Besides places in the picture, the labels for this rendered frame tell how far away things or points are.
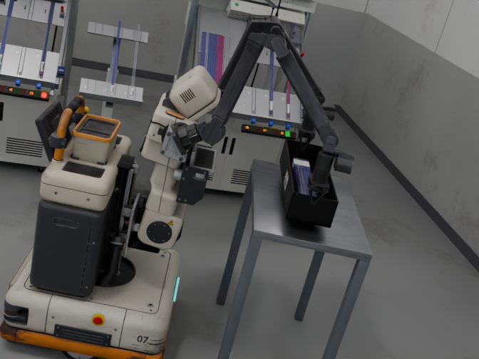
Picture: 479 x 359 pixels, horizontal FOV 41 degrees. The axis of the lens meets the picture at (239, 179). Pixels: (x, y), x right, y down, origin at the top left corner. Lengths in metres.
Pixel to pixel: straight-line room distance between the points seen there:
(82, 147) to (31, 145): 1.67
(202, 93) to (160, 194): 0.45
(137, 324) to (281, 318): 0.94
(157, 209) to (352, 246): 0.78
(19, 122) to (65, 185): 1.75
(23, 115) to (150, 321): 1.89
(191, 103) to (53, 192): 0.61
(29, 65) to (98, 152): 1.33
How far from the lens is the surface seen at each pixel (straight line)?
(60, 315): 2.66
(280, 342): 3.16
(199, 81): 2.37
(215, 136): 2.24
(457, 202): 4.84
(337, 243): 2.39
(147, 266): 2.93
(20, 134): 4.15
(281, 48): 2.20
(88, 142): 2.50
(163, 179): 2.55
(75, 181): 2.40
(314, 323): 3.36
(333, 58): 6.96
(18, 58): 3.76
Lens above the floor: 1.85
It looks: 23 degrees down
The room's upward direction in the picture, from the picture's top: 14 degrees clockwise
